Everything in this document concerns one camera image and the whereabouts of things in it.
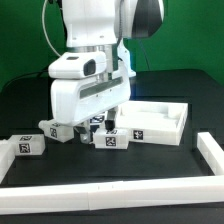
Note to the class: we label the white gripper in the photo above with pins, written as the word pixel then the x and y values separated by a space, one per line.
pixel 75 101

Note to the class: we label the white square tabletop part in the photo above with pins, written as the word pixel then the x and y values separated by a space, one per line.
pixel 153 122

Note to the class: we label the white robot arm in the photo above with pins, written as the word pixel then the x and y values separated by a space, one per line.
pixel 90 77

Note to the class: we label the white tag sheet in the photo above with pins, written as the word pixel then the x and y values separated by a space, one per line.
pixel 98 119

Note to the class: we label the white left fence bar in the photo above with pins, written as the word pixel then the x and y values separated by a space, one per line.
pixel 7 156

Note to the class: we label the white fence bar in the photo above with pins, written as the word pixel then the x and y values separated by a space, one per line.
pixel 7 156
pixel 109 195
pixel 211 151

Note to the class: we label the white front fence bar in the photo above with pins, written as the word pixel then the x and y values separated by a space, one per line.
pixel 109 195

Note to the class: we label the white right fence bar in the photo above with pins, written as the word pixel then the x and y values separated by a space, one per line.
pixel 211 151

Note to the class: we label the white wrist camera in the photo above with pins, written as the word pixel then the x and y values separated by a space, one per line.
pixel 78 65

